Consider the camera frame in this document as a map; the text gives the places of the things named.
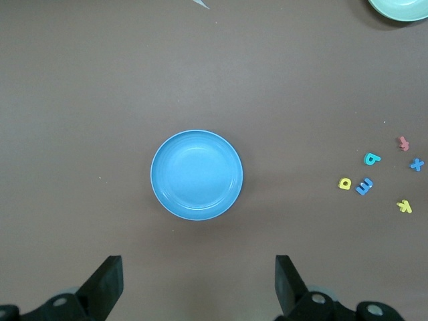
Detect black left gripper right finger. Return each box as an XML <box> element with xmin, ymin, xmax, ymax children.
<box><xmin>274</xmin><ymin>255</ymin><xmax>407</xmax><ymax>321</ymax></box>

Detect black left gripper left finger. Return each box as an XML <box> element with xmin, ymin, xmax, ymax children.
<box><xmin>0</xmin><ymin>255</ymin><xmax>124</xmax><ymax>321</ymax></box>

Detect blue foam letter m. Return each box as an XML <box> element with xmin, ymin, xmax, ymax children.
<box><xmin>355</xmin><ymin>177</ymin><xmax>374</xmax><ymax>196</ymax></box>

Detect teal foam letter b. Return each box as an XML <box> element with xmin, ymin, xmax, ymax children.
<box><xmin>363</xmin><ymin>152</ymin><xmax>382</xmax><ymax>167</ymax></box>

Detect blue plate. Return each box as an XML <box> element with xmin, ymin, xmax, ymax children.
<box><xmin>150</xmin><ymin>129</ymin><xmax>244</xmax><ymax>221</ymax></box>

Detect pale green plate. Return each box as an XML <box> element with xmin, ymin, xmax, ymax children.
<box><xmin>367</xmin><ymin>0</ymin><xmax>428</xmax><ymax>23</ymax></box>

